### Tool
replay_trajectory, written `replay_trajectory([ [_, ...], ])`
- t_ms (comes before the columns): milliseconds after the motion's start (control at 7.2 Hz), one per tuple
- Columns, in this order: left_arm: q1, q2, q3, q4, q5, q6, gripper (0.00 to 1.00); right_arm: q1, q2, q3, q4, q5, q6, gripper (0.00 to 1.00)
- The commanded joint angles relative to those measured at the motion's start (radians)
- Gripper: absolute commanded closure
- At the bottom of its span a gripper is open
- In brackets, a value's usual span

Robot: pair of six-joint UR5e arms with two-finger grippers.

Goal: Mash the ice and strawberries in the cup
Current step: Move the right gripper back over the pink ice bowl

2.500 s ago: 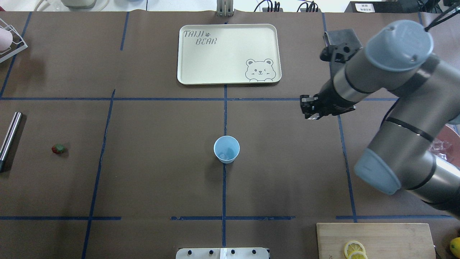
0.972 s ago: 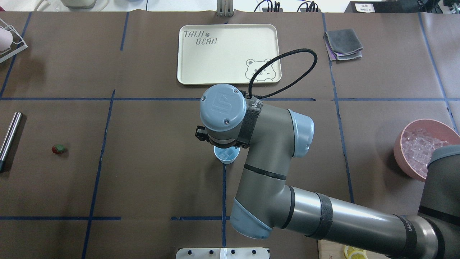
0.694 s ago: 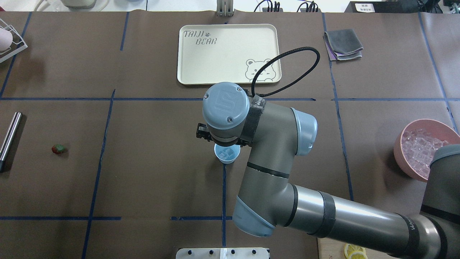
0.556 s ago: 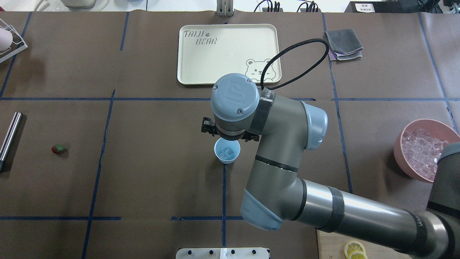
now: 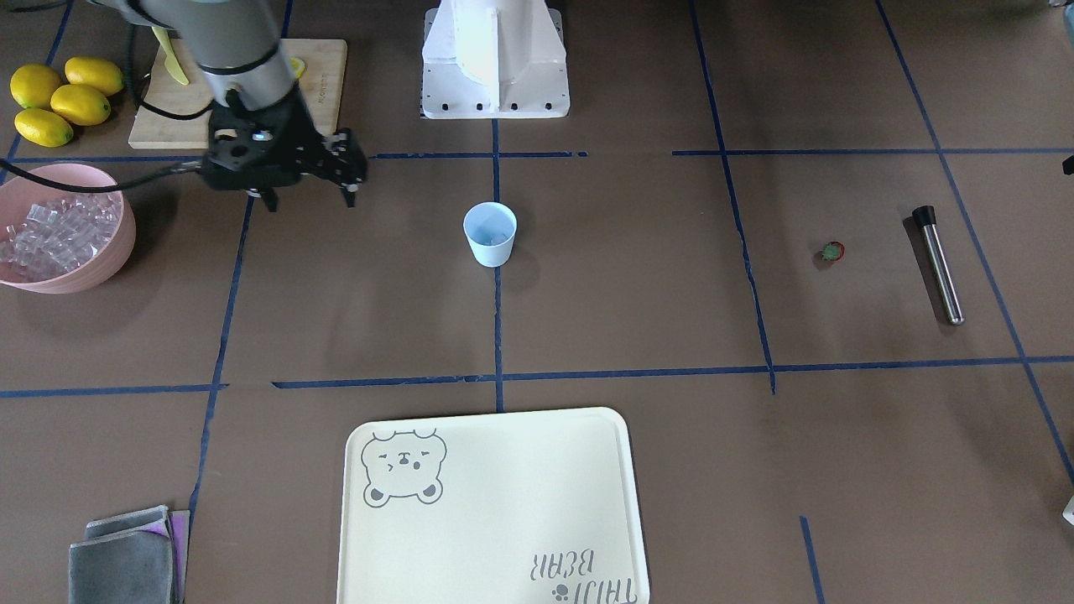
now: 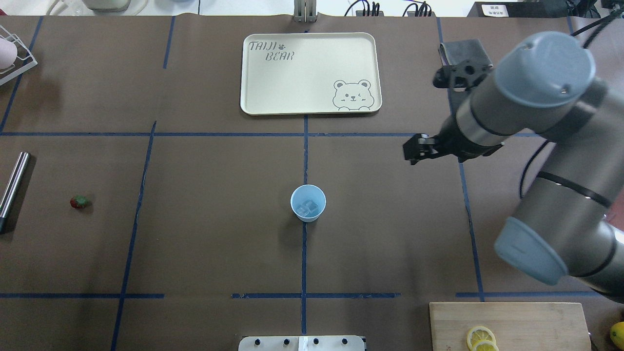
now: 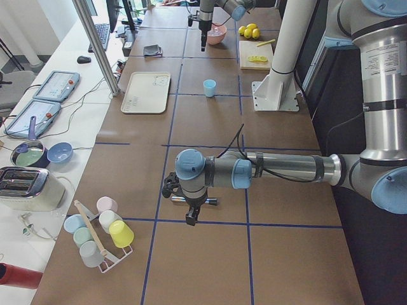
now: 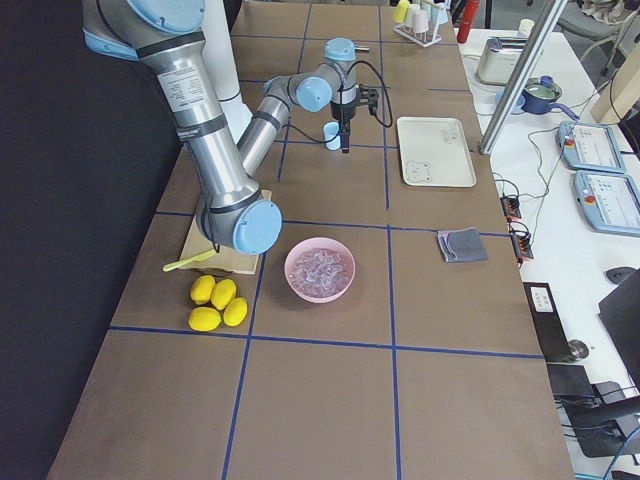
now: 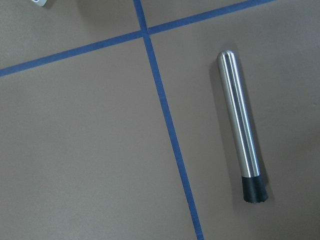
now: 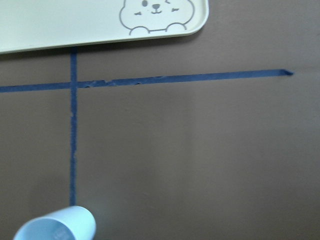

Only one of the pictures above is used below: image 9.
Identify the white cup rack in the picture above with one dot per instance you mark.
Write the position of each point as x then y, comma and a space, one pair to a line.
40, 3

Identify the steel muddler black tip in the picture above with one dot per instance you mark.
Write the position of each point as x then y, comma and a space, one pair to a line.
253, 187

